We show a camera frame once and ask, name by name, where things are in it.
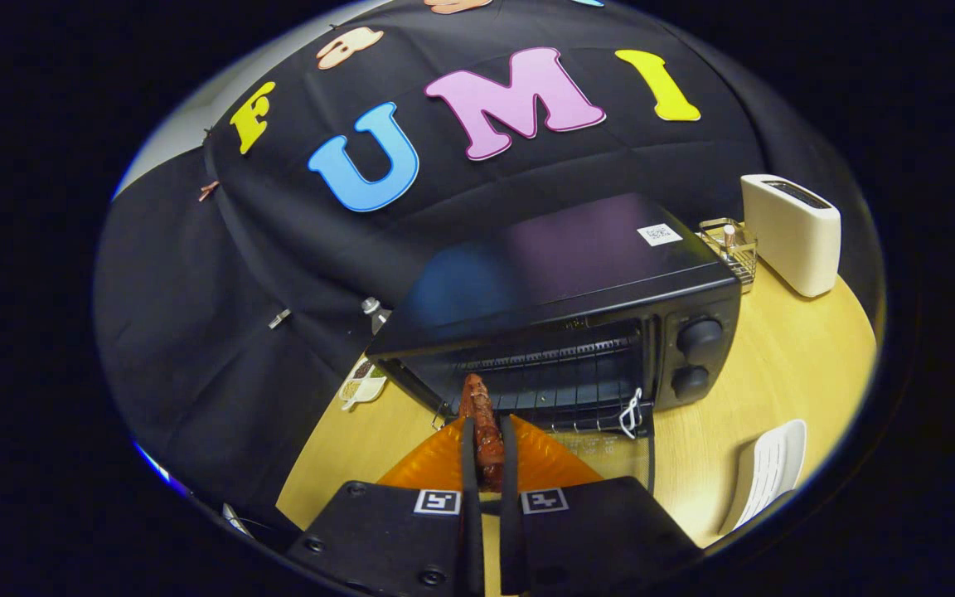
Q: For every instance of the pink cloth clip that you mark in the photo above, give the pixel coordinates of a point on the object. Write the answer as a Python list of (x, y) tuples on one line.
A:
[(208, 190)]

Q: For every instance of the black toaster oven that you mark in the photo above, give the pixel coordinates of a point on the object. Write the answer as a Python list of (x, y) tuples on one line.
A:
[(569, 257)]

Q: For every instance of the white divided bean dish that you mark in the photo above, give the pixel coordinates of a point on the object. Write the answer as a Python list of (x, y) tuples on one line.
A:
[(364, 388)]

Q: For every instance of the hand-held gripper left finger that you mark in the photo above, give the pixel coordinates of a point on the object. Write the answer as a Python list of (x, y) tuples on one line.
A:
[(468, 464)]

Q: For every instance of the brown meat strip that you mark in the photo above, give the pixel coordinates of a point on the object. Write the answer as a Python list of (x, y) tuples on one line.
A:
[(484, 431)]

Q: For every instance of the clear plastic bottle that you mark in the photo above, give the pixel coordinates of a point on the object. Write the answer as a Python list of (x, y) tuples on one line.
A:
[(374, 313)]

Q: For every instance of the white ribbed plate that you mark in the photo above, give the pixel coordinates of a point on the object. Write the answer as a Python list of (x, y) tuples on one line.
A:
[(768, 473)]

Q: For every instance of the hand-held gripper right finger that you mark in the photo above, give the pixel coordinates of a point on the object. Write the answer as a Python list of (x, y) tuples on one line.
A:
[(509, 464)]

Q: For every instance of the white toaster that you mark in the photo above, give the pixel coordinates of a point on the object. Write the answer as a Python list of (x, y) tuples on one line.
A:
[(792, 240)]

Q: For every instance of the white cloth clip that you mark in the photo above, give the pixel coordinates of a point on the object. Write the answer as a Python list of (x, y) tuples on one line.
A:
[(279, 318)]

